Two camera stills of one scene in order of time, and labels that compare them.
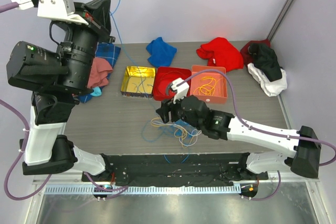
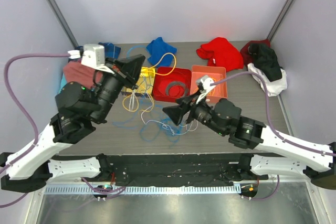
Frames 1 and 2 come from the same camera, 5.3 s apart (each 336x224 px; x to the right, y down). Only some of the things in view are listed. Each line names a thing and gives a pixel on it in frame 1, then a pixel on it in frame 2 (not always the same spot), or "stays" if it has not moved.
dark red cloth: [248, 57] stays
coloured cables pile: [134, 63] -> [135, 46]
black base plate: [176, 170] stays
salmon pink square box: [210, 85] stays
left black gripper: [97, 13] -> [132, 67]
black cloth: [265, 60] stays
